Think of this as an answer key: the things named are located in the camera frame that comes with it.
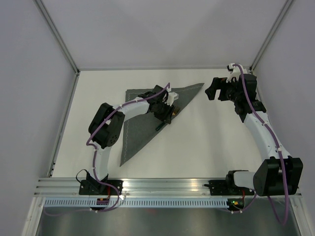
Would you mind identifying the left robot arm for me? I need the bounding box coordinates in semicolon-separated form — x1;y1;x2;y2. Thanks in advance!
86;84;179;195

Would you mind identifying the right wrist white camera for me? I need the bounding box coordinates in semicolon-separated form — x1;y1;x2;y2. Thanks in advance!
226;63;244;83

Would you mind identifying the grey cloth napkin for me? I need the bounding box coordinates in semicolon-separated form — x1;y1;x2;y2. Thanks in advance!
120;83;204;165

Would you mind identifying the wrist white camera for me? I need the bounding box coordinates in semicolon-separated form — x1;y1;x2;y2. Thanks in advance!
226;63;244;83
165;92;179;106

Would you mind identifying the white slotted cable duct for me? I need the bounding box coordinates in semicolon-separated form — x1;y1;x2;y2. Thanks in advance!
44;197;228;208

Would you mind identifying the left aluminium frame post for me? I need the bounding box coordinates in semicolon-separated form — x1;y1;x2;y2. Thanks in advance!
33;0;80;75

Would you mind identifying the aluminium front rail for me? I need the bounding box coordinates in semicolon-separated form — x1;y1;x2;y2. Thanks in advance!
34;177;303;198

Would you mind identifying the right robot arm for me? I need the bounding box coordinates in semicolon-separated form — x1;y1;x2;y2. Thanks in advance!
205;74;303;196

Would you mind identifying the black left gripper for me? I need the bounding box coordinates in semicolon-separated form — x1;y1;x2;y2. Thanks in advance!
154;100;176;125

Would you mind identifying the gold fork green handle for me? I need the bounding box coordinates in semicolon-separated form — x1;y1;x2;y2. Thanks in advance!
155;107;181;131

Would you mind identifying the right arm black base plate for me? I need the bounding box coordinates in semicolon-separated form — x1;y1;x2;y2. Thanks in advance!
203;179;254;196

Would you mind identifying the aluminium frame post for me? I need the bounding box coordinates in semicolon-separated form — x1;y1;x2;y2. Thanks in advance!
249;0;295;73
33;0;80;75

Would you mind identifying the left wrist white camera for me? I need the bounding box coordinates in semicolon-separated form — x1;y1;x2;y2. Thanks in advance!
165;92;179;106

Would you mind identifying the right aluminium frame post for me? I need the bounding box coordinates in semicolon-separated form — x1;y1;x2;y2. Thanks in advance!
249;0;295;73

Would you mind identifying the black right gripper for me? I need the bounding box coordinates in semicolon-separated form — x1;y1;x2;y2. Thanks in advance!
205;76;242;103

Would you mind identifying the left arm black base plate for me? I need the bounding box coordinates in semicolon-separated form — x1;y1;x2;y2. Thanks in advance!
79;178;123;196

